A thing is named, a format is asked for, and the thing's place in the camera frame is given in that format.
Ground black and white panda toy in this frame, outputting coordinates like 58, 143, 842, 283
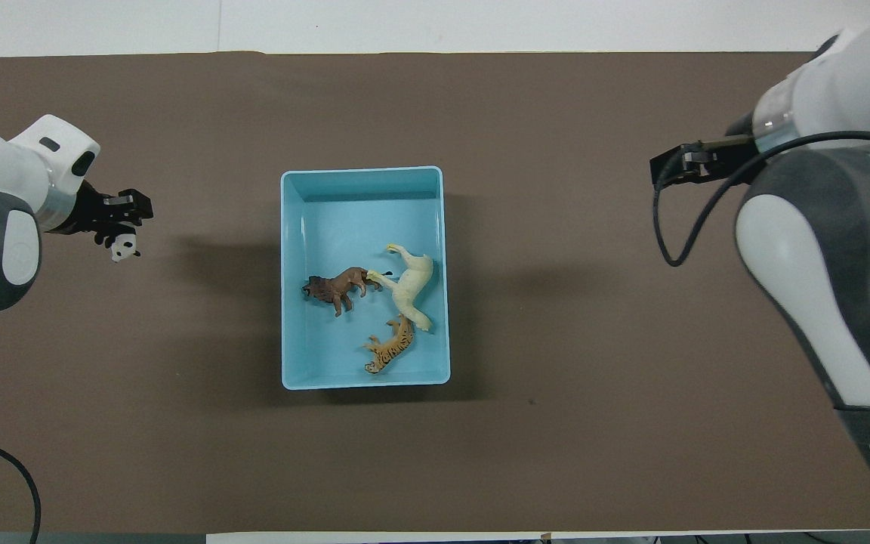
108, 232, 142, 264

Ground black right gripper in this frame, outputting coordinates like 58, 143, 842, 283
649, 134, 758, 190

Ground orange striped tiger toy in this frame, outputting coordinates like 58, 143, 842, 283
362, 313, 416, 376

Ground brown table mat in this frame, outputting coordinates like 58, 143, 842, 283
0, 51, 870, 534

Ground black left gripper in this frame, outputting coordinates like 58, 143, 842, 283
48, 180, 155, 249

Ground brown lion toy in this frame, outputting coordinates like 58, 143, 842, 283
300, 265, 384, 319

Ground light blue storage box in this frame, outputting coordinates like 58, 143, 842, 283
280, 165, 452, 391

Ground cream llama toy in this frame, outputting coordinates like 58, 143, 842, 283
366, 243, 437, 334

